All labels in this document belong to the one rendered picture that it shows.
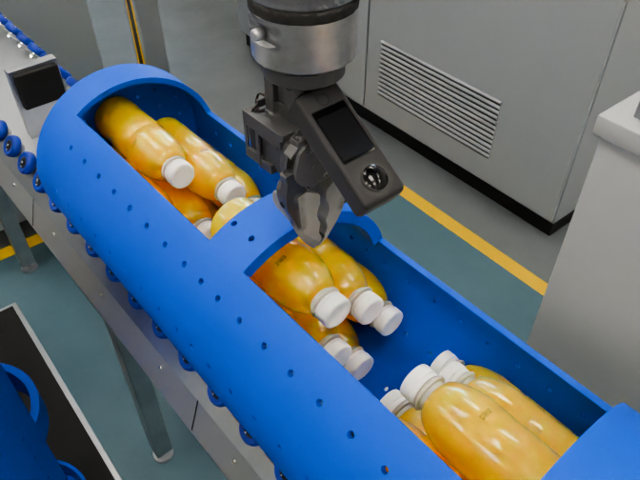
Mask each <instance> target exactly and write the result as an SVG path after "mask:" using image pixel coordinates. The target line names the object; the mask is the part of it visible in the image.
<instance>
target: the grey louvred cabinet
mask: <svg viewBox="0 0 640 480"><path fill-rule="evenodd" d="M336 83H337V85H338V86H339V88H340V89H341V91H342V92H343V93H344V94H345V96H346V97H347V99H348V100H349V102H350V104H351V105H352V107H353V108H354V110H355V111H356V113H357V114H358V115H359V116H361V117H362V118H364V119H365V120H367V121H369V122H370V123H372V124H373V125H374V126H375V127H377V128H379V129H380V130H382V131H384V132H386V133H387V134H389V135H390V136H392V137H393V138H395V139H397V140H398V141H400V142H401V143H403V144H404V145H406V146H408V147H409V148H411V149H412V150H415V151H416V152H418V153H419V154H421V155H422V156H424V157H426V158H427V159H429V160H430V161H431V162H432V163H434V164H436V165H437V166H439V167H440V168H442V169H443V170H446V171H447V172H449V173H450V174H452V175H454V176H455V177H457V178H458V179H460V180H461V181H463V182H465V183H466V184H468V185H469V186H471V187H472V188H474V189H476V190H478V191H479V192H481V193H483V194H484V195H486V196H487V197H488V198H489V199H491V200H493V201H494V202H496V203H497V204H499V205H500V206H502V207H504V208H505V209H507V210H509V211H511V212H512V213H514V214H515V215H517V216H518V217H520V218H522V219H523V220H525V221H526V222H528V223H529V224H531V225H533V226H534V227H536V228H537V229H539V230H540V231H542V232H544V233H545V234H546V235H548V236H550V235H552V234H553V233H555V232H556V231H558V230H559V229H561V228H562V227H564V226H565V225H567V224H568V223H569V222H570V221H571V218H572V216H573V213H574V210H575V208H576V205H577V202H578V199H579V197H580V194H581V191H582V188H583V187H584V184H585V181H586V178H587V175H588V173H589V170H590V165H591V163H592V160H593V157H594V154H595V153H596V150H597V147H598V144H599V141H600V139H601V137H599V136H597V135H595V134H593V133H592V131H593V128H594V125H595V122H596V120H597V117H598V115H599V114H600V113H602V112H604V111H605V110H608V109H610V108H611V107H613V106H615V105H616V104H618V103H620V102H622V101H623V100H625V99H627V98H628V97H630V96H632V95H634V94H635V93H636V92H638V91H640V0H360V1H359V23H358V44H357V54H356V55H355V57H354V58H353V60H352V61H351V62H349V63H348V64H347V65H346V67H345V74H344V76H343V77H342V78H341V79H340V80H339V81H338V82H336Z"/></svg>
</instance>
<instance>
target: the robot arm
mask: <svg viewBox="0 0 640 480"><path fill-rule="evenodd" d="M359 1H360V0H247V2H248V15H249V26H250V50H251V55H252V56H253V59H254V60H255V61H256V62H257V63H259V64H260V65H262V66H263V73H264V86H265V93H262V92H260V93H257V95H256V98H255V104H254V105H252V106H250V107H247V108H245V109H242V112H243V123H244V133H245V142H246V152H247V156H248V157H250V158H251V159H252V160H254V161H255V162H256V163H258V164H259V166H260V167H261V168H263V169H264V170H266V171H267V172H268V173H269V174H274V173H276V172H279V173H280V174H279V175H280V179H279V181H278V184H277V187H276V190H275V191H274V192H273V193H272V199H273V202H274V204H275V206H276V207H277V208H278V209H279V210H280V211H281V212H282V213H283V214H284V215H285V216H286V217H287V218H288V220H289V221H290V222H291V225H292V227H293V228H294V230H295V232H296V233H297V235H298V236H299V237H300V239H301V240H302V241H304V242H305V243H306V244H307V245H309V246H310V247H312V248H315V247H316V246H319V245H321V244H322V243H323V241H324V240H325V239H326V238H327V237H328V235H329V234H330V231H331V229H332V228H333V226H334V224H335V223H336V221H337V219H338V217H339V215H340V213H341V211H342V208H343V206H344V203H348V205H349V206H350V208H351V210H352V212H353V213H354V214H355V215H356V216H359V217H361V216H364V215H366V214H368V213H370V212H371V211H373V210H376V209H377V208H379V207H381V206H383V205H385V204H386V203H388V202H389V201H391V200H393V199H394V198H395V197H396V196H397V195H399V194H400V193H401V192H402V191H403V189H404V184H403V182H402V181H401V179H400V178H399V176H398V175H397V173H396V172H395V170H394V169H393V167H392V166H391V164H390V162H389V161H388V159H387V158H386V156H385V155H384V153H383V152H382V151H381V150H380V148H379V147H378V145H377V144H376V142H375V141H374V139H373V138H372V136H371V135H370V132H369V131H368V129H367V128H366V126H365V125H364V123H363V122H362V120H361V119H360V117H359V116H358V114H357V113H356V111H355V110H354V108H353V107H352V105H351V104H350V102H349V100H348V99H347V97H346V96H345V94H344V93H343V92H342V91H341V89H340V88H339V86H338V85H337V83H336V82H338V81H339V80H340V79H341V78H342V77H343V76H344V74H345V67H346V65H347V64H348V63H349V62H351V61H352V60H353V58H354V57H355V55H356V54H357V44H358V23H359ZM260 94H261V95H263V96H264V97H261V98H259V99H258V97H259V95H260ZM263 106H266V107H265V108H263V109H261V110H260V109H259V108H261V107H263ZM249 127H250V133H249Z"/></svg>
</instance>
